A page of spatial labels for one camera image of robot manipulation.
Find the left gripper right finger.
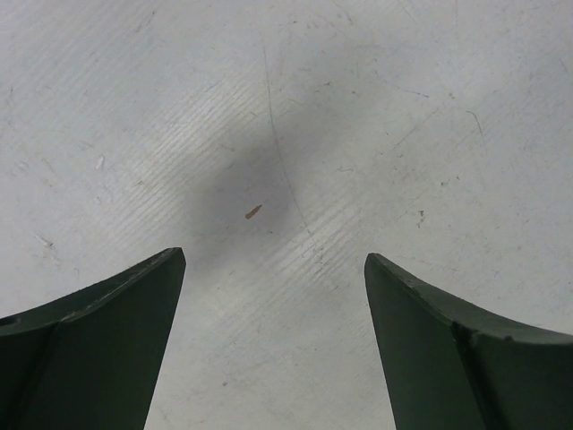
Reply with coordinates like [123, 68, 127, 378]
[364, 254, 572, 429]

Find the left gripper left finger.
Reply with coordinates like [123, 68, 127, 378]
[1, 247, 186, 429]

